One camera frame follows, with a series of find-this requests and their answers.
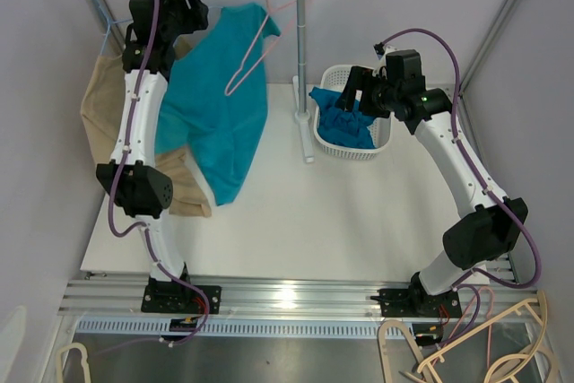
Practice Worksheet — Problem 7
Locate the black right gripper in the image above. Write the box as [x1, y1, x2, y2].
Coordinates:
[335, 67, 399, 120]

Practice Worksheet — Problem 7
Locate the dark blue t shirt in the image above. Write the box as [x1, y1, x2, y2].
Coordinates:
[309, 87, 375, 150]

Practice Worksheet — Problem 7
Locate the pink wire hanger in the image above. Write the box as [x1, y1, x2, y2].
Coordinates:
[223, 0, 314, 97]

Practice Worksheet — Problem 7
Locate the teal t shirt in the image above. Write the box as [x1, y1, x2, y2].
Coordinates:
[155, 3, 280, 205]

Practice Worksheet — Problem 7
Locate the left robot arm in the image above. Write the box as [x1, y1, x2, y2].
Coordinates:
[96, 0, 219, 315]

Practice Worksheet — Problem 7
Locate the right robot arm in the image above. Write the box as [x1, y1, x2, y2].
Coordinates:
[336, 49, 528, 318]

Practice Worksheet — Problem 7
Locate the beige hanger bottom left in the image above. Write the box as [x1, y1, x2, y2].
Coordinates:
[54, 342, 93, 383]

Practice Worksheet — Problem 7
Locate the white perforated plastic basket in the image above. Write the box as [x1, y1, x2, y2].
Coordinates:
[309, 65, 391, 161]

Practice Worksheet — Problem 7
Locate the beige tank top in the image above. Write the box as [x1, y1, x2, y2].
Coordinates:
[80, 55, 212, 217]

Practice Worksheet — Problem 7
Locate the beige wooden hangers pile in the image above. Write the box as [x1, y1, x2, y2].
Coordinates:
[377, 290, 561, 382]

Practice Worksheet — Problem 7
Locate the aluminium corner frame post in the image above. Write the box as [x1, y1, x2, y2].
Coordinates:
[460, 0, 521, 94]

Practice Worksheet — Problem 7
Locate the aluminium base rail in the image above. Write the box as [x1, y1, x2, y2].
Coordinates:
[57, 271, 539, 339]

